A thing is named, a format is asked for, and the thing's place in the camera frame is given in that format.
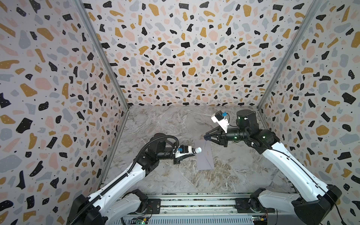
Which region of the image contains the lavender envelope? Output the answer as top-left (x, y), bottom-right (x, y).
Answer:
top-left (195, 140), bottom-right (215, 171)

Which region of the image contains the blue glue stick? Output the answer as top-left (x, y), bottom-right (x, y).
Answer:
top-left (189, 146), bottom-right (202, 154)

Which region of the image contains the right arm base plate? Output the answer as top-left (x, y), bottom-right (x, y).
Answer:
top-left (235, 197), bottom-right (276, 213)

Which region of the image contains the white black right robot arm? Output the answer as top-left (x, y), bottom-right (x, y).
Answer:
top-left (204, 109), bottom-right (342, 225)

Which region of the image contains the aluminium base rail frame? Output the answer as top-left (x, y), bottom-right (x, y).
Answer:
top-left (75, 192), bottom-right (318, 225)

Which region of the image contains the aluminium corner post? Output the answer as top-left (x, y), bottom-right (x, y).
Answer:
top-left (73, 0), bottom-right (129, 112)
top-left (256, 0), bottom-right (321, 110)

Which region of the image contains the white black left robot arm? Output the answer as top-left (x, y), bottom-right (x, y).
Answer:
top-left (67, 133), bottom-right (202, 225)

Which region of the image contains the black corrugated cable conduit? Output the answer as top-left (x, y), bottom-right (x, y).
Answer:
top-left (67, 135), bottom-right (180, 225)

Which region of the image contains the right aluminium corner post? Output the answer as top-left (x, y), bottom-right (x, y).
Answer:
top-left (256, 0), bottom-right (321, 110)

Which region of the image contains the left aluminium corner post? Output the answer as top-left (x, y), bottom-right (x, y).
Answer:
top-left (73, 0), bottom-right (129, 112)

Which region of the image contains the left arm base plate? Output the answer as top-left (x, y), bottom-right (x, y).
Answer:
top-left (135, 198), bottom-right (161, 214)

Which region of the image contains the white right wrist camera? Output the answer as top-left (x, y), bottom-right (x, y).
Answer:
top-left (211, 111), bottom-right (230, 133)

